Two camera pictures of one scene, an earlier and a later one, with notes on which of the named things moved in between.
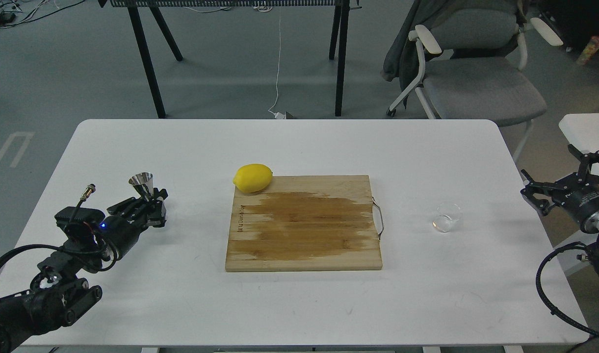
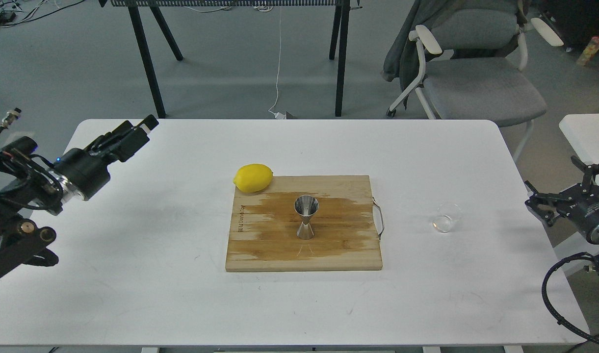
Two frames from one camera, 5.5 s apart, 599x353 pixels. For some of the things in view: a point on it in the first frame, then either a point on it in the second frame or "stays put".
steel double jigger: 145,180 → 305,205
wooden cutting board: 305,223 stays put
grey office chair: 470,63 stays put
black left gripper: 120,231 → 86,173
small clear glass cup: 447,216 stays put
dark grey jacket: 402,60 stays put
